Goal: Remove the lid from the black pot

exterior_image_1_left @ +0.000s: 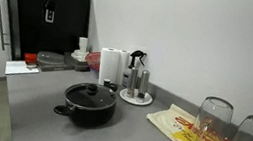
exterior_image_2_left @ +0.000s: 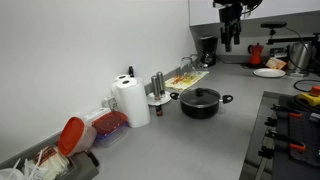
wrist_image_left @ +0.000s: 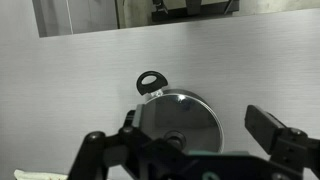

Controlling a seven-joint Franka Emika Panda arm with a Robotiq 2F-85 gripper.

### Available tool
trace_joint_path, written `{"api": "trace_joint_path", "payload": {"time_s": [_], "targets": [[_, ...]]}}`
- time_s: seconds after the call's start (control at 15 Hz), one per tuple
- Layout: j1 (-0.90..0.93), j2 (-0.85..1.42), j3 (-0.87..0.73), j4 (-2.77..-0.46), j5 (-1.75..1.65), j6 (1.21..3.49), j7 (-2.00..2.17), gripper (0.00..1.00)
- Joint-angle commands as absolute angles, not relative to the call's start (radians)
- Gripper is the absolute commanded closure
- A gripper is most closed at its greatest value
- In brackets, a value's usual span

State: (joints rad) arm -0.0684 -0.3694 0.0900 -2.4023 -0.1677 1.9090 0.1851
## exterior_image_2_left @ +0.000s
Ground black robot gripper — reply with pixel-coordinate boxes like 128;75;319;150
219;3;242;52

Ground glass pot lid black knob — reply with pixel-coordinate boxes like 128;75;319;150
179;87;222;108

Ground red moka pot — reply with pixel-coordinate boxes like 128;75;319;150
247;43;263;65

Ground black cooking pot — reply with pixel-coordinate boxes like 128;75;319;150
170;92;234;119

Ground rectangular container red lid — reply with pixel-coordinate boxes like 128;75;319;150
92;111;128;147

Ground round container orange lid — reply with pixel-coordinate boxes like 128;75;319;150
58;117;97;157

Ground black coffee maker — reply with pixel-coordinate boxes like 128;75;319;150
200;36;218;67

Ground white plate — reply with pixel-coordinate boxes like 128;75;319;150
253;68;286;78

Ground orange snack packet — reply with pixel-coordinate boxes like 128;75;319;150
266;57;287;70

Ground clear drinking glass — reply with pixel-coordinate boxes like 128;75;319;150
180;57;192;72

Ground steel electric kettle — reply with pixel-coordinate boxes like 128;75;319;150
287;42;315;77

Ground right steel grinder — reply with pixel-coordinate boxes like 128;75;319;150
156;71;165;96

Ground steel grinder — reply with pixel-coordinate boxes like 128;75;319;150
156;71;165;96
151;75;160;100

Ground left steel grinder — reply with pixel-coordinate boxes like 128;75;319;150
151;75;160;100

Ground white round grinder tray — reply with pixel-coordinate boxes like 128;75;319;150
147;91;171;106

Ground yellow emergency stop button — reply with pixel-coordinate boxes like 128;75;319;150
298;86;320;107

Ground small black bottle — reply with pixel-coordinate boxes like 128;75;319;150
128;66;134;77

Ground small brown spice bottle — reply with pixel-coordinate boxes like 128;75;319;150
155;105;163;116

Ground front white paper towel roll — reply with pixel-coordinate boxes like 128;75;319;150
116;78;151;128

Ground white paper towel roll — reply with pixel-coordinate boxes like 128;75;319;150
116;78;151;128
111;74;130;95

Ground rear white paper towel roll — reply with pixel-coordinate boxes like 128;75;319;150
111;74;130;95

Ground grey tray with packets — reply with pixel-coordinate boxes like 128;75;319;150
1;145;99;180

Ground black camera on mount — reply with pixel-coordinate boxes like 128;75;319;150
260;21;287;36

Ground black cable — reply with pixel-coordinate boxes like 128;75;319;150
293;78;320;93

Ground white wall socket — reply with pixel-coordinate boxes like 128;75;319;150
102;95;118;111

